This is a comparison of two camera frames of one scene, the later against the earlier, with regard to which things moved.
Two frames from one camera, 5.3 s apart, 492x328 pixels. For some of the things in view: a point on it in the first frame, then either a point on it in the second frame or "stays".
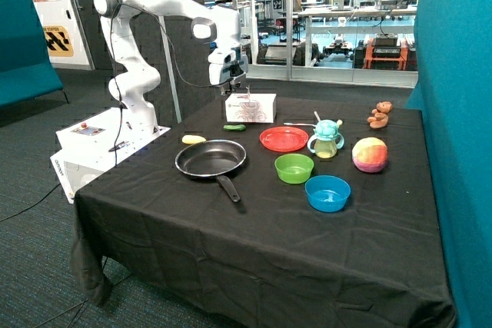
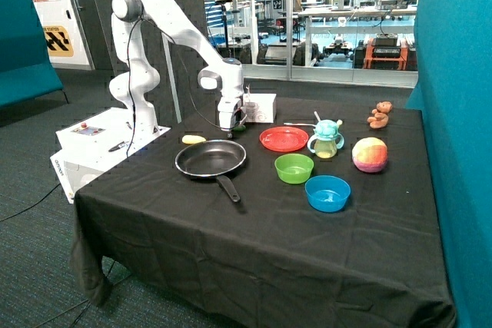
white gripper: [225, 64] to [231, 114]
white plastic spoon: [295, 124] stays
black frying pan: [213, 158] stays
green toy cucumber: [234, 127] stays
